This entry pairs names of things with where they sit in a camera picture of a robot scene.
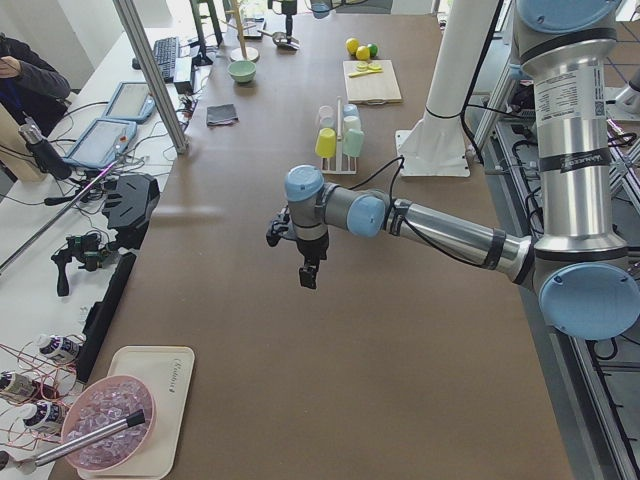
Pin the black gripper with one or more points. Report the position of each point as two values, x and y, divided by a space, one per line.
312 247

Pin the mint green cup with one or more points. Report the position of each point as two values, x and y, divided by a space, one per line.
353 142

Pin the pink cup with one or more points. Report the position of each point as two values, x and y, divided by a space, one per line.
324 110

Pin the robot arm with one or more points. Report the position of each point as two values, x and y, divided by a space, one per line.
578 267
322 8

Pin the yellow cup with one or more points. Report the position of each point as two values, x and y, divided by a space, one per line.
326 142

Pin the grey cup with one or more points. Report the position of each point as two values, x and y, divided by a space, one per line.
327 122

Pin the white cup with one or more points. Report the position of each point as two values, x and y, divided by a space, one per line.
351 122

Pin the light blue cup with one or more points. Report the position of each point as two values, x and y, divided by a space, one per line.
350 110

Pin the cream plastic tray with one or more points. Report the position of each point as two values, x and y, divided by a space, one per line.
166 371

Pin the grey folded cloth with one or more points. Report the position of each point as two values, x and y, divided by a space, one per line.
221 115

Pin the wooden cutting board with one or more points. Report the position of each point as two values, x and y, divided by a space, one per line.
372 89

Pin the green bowl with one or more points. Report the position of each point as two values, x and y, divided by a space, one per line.
242 71

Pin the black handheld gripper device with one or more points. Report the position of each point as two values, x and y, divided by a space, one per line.
88 250

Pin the wooden mug tree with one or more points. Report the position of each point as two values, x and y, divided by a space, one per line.
243 52

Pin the yellow lemon near board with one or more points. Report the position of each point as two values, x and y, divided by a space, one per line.
363 53

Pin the yellow lemon outer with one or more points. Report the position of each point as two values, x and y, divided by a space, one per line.
352 44

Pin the pink bowl of ice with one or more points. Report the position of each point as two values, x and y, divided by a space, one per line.
103 403

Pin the green lime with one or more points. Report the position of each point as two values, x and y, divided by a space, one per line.
373 50

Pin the metal scoop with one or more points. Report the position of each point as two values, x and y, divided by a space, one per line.
282 40

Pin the blue teach pendant near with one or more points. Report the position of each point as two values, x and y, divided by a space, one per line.
100 144

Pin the blue teach pendant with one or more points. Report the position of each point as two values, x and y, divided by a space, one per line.
131 101
100 144

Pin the blue teach pendant far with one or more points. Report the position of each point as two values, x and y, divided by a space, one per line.
131 101

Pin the black keyboard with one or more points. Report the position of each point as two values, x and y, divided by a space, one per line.
166 51

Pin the person in dark sweater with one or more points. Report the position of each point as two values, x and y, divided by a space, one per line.
32 91

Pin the white wire cup rack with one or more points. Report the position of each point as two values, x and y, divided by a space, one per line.
340 164

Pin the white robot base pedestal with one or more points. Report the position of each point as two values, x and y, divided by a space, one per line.
435 146

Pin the metal tongs handle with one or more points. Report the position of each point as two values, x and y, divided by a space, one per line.
132 420

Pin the aluminium frame post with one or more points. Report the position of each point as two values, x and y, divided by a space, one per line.
138 39

